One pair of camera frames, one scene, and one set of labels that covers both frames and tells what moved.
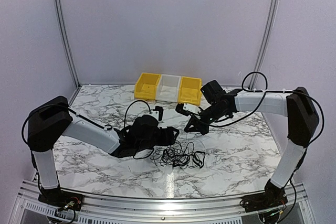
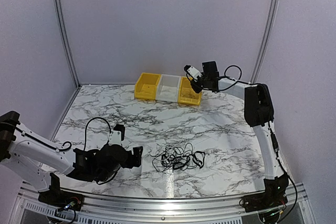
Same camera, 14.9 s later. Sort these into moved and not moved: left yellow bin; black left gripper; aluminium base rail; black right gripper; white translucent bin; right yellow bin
Moved: black left gripper; black right gripper
Not moved: white translucent bin; left yellow bin; right yellow bin; aluminium base rail
